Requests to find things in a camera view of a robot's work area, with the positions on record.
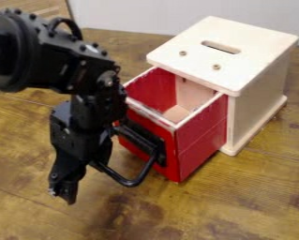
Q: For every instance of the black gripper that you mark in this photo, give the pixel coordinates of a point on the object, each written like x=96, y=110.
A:
x=80, y=147

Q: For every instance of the black metal drawer handle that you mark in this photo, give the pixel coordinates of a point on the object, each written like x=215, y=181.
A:
x=145, y=144

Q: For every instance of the red drawer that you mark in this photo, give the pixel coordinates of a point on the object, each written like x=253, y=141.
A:
x=185, y=114

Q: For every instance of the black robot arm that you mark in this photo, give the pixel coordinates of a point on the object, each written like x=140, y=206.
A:
x=45, y=55

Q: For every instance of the white wooden box cabinet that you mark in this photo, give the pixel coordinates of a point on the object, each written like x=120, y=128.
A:
x=241, y=60

